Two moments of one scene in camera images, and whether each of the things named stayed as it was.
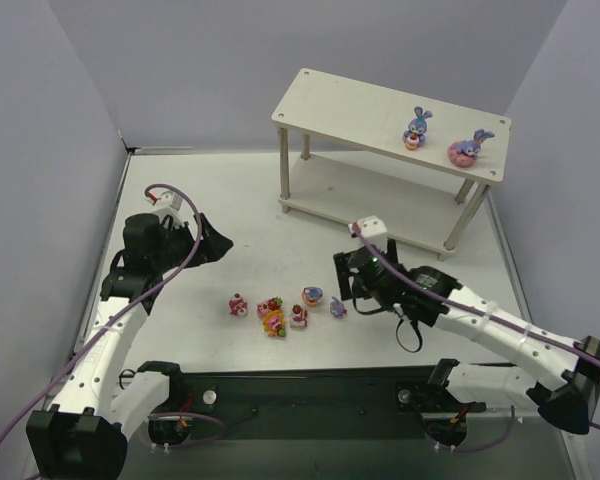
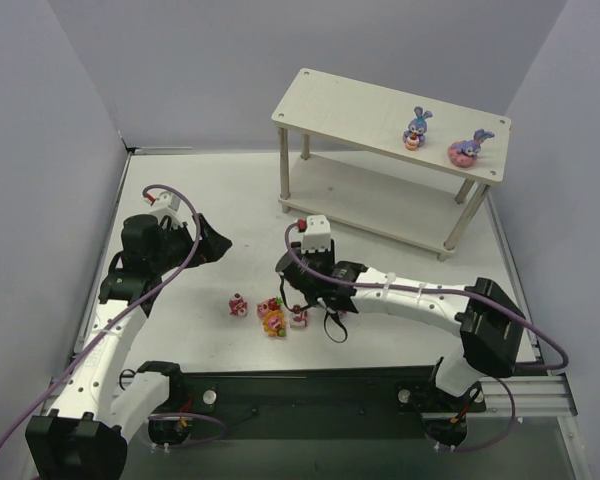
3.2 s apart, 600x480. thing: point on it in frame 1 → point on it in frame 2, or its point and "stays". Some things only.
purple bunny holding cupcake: x=414 y=137 stays
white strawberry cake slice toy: x=298 y=317 stays
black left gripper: x=190 y=239 stays
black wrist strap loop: x=414 y=324 → x=335 y=317
